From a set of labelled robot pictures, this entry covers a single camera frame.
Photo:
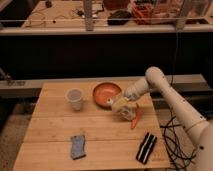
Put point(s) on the orange bowl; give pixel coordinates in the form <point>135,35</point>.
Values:
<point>103,91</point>

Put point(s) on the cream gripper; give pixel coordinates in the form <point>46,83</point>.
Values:
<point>130,96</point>

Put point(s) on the translucent plastic cup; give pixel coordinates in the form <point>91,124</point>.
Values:
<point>75,98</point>

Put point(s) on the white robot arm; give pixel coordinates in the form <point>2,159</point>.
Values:
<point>198,129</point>

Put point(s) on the orange crate on shelf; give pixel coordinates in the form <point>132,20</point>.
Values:
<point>142,14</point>

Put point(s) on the grey metal post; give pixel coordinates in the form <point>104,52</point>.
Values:
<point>87,4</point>

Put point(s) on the orange carrot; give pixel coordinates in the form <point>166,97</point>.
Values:
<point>138,112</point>

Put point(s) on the black object on shelf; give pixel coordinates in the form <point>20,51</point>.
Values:
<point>119,17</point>

